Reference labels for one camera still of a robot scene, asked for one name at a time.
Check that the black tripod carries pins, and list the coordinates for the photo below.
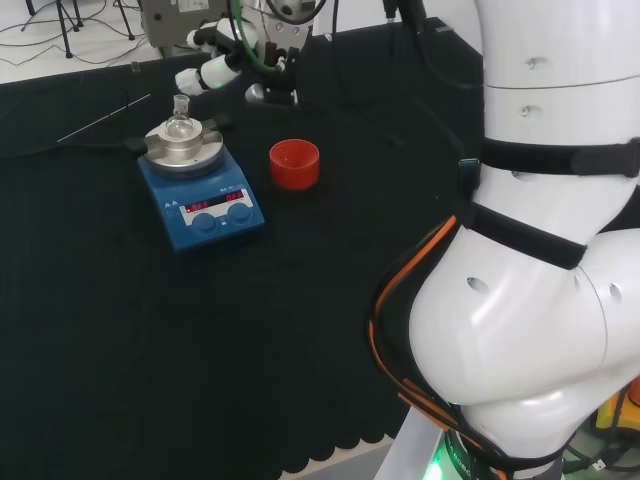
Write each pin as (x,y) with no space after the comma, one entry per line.
(65,25)

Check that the thin glass rod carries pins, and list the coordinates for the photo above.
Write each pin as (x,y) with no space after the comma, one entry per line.
(100,120)

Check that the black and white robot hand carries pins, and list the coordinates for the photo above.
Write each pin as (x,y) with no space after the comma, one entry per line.
(280,35)

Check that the clear round-bottom flask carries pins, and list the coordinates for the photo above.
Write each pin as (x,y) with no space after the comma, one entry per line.
(179,125)

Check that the pale robot mount plate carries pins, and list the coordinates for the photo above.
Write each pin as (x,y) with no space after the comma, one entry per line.
(410,450)

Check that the heater with blue base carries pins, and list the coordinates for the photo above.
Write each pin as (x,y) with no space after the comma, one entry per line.
(200,200)

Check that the grey equipment box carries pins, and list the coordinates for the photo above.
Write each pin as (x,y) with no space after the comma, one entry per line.
(165,25)

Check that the yellow stop button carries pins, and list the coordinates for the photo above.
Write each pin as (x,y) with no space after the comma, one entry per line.
(612,412)

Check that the red plastic cup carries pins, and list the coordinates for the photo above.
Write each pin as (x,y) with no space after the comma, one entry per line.
(295,165)

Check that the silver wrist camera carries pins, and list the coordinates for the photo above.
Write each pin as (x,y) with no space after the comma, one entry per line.
(260,93)

